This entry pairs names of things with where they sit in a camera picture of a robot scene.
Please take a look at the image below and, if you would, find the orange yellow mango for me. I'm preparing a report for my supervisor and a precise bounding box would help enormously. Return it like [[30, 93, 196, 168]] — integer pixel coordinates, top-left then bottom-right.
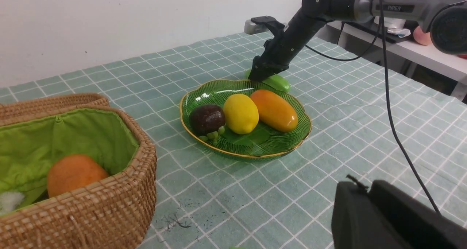
[[250, 89, 298, 133]]

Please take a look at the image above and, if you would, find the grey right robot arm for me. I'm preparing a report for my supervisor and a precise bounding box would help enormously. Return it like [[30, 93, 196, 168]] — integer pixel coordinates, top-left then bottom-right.
[[244, 0, 467, 82]]

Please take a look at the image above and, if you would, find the white side table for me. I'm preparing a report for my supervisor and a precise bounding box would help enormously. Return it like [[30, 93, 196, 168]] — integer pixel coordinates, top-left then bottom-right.
[[327, 21, 467, 85]]

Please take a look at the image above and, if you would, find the green leaf-shaped glass plate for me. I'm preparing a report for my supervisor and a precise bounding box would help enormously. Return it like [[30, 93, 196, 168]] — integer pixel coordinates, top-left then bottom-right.
[[180, 79, 312, 161]]

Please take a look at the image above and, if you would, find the dark purple mangosteen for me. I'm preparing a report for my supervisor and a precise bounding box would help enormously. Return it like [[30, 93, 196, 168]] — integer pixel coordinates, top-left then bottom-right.
[[189, 104, 226, 143]]

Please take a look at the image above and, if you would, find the green fabric basket lining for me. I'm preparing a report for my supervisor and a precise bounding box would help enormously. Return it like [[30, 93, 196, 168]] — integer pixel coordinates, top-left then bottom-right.
[[0, 108, 140, 209]]

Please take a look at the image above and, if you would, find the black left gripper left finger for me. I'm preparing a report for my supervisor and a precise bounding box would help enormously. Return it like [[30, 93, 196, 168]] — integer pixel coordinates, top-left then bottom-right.
[[331, 181, 405, 249]]

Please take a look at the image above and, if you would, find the pink peach on side table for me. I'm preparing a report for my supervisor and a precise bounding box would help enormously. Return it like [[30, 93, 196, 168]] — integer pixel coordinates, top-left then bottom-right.
[[413, 26, 432, 46]]

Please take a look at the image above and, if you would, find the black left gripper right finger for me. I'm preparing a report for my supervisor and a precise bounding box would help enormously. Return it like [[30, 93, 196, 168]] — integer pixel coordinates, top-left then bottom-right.
[[369, 180, 467, 249]]

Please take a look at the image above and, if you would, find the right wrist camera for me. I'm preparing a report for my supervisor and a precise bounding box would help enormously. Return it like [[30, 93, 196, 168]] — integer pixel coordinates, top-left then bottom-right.
[[244, 15, 285, 36]]

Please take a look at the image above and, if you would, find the woven wicker basket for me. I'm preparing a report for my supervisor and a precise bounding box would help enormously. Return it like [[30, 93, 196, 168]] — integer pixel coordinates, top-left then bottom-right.
[[1, 104, 157, 249]]

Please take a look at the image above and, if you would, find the yellow lemon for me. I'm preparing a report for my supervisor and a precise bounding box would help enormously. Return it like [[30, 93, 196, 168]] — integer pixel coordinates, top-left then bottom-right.
[[223, 93, 259, 135]]

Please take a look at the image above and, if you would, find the light green cucumber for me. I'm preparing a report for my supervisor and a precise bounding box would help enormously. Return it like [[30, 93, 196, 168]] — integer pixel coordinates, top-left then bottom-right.
[[244, 69, 291, 93]]

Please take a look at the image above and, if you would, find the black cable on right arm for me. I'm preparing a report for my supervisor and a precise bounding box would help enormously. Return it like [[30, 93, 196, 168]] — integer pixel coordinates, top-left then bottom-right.
[[306, 0, 441, 215]]

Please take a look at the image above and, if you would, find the white fluff in basket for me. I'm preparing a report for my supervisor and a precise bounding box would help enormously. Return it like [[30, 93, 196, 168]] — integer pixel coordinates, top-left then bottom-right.
[[0, 191, 24, 215]]

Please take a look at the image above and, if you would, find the brown potato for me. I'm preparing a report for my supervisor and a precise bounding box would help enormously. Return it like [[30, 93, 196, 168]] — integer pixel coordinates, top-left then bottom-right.
[[46, 154, 109, 198]]

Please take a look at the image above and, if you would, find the green checkered tablecloth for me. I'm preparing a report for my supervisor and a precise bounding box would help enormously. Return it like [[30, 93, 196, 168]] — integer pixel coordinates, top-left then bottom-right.
[[0, 31, 467, 249]]

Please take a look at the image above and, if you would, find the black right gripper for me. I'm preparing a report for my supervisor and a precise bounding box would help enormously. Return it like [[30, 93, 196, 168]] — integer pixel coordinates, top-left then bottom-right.
[[247, 9, 327, 82]]

